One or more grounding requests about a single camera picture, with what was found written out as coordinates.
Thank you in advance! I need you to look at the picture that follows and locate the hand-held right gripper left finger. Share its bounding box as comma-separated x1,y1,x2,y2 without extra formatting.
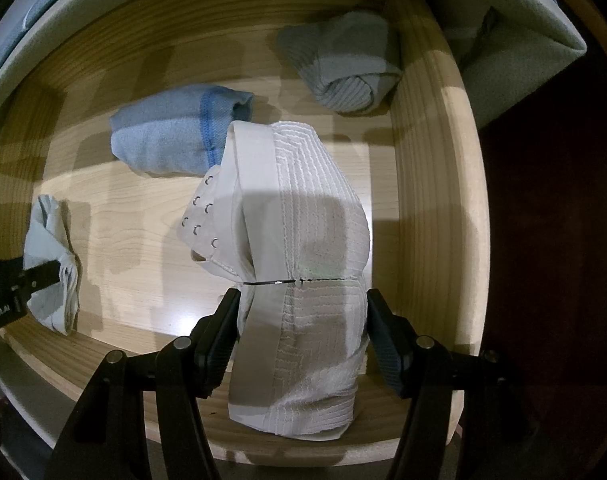
44,287,242,480

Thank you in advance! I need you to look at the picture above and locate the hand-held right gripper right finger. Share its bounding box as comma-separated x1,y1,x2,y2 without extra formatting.
366,287,539,480

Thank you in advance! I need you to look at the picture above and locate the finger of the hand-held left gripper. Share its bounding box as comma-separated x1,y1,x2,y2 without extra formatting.
24,259,62,293

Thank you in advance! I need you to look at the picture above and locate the pale white underwear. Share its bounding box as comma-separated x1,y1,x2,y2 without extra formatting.
22,194,83,337

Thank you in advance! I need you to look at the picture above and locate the beige ribbed bra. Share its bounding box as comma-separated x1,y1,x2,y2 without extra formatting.
178,120,374,442

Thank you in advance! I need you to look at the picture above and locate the grey ribbed sock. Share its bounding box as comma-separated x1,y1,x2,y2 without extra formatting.
276,10,403,115

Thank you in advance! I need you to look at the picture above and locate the light blue striped sock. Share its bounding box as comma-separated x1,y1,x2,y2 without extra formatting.
110,85,256,177

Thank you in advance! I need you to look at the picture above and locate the grey upholstered nightstand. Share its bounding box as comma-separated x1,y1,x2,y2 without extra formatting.
0,0,587,146

